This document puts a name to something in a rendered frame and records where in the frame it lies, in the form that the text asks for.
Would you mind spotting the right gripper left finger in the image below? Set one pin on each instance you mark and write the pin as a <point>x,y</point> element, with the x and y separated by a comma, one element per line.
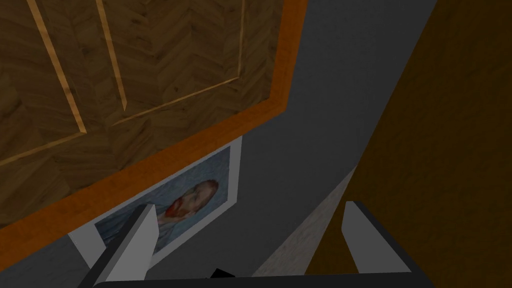
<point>132,252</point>

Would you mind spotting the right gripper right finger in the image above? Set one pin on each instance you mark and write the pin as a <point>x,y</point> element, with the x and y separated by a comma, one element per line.
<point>370,248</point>

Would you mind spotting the white framed portrait painting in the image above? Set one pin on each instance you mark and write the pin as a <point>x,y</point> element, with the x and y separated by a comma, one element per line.
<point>208,188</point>

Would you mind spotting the brown panelled wooden door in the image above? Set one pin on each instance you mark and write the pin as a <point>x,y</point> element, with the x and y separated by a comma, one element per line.
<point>168,56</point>

